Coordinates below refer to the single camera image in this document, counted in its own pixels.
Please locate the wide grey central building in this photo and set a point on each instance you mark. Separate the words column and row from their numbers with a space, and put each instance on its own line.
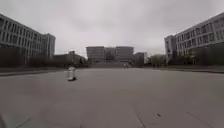
column 110, row 54

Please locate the grey paved plaza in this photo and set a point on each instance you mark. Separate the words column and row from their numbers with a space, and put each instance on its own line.
column 113, row 96

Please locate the small grey building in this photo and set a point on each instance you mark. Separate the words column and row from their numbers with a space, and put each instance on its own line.
column 140, row 58

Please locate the low dark building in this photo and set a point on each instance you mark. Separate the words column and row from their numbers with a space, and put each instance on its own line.
column 68, row 59

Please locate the raised kerb strip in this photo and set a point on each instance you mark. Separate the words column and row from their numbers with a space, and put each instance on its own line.
column 26, row 71
column 196, row 69

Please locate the long grey multi-storey building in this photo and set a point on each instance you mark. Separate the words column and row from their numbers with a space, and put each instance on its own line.
column 20, row 41
column 200, row 40

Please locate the small white robot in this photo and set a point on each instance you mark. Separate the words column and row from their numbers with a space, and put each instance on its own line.
column 71, row 73

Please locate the row of dark bushes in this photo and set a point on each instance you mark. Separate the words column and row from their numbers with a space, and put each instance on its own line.
column 158, row 60

